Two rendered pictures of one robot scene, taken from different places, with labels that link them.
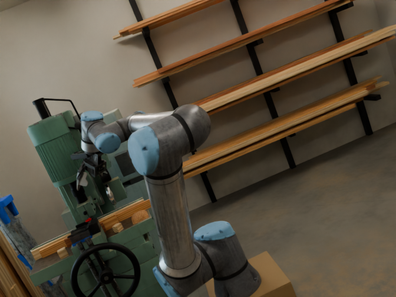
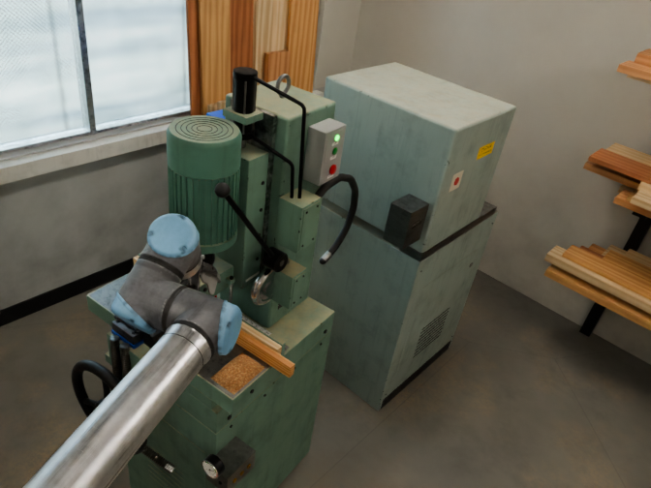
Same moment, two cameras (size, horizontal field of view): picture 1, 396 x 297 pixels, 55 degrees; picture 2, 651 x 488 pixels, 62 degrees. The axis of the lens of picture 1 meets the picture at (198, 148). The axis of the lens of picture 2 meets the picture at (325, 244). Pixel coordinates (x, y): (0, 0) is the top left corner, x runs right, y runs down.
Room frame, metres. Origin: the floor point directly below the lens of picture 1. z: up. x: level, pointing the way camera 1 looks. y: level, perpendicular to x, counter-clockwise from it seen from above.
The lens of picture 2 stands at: (1.15, -0.41, 2.04)
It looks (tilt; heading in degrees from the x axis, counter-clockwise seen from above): 34 degrees down; 41
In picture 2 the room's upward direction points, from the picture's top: 9 degrees clockwise
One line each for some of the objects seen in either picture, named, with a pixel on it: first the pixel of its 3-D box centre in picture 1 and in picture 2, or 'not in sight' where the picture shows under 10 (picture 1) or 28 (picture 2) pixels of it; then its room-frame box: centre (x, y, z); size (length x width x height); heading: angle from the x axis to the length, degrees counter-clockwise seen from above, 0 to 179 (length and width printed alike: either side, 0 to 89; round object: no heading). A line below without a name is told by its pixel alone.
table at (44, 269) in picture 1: (95, 246); (170, 340); (1.72, 0.63, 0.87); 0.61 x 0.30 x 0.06; 101
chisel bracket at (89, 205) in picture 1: (87, 208); (208, 282); (1.85, 0.63, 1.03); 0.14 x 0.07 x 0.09; 11
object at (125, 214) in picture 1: (101, 225); (209, 317); (1.84, 0.60, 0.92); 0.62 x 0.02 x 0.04; 101
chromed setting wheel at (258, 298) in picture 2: (110, 194); (265, 286); (1.98, 0.53, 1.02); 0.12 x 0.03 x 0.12; 11
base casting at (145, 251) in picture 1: (109, 247); (230, 332); (1.95, 0.65, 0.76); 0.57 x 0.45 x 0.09; 11
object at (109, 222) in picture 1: (96, 228); not in sight; (1.80, 0.62, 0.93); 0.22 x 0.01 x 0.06; 101
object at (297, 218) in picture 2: (99, 156); (298, 220); (2.07, 0.52, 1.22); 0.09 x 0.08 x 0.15; 11
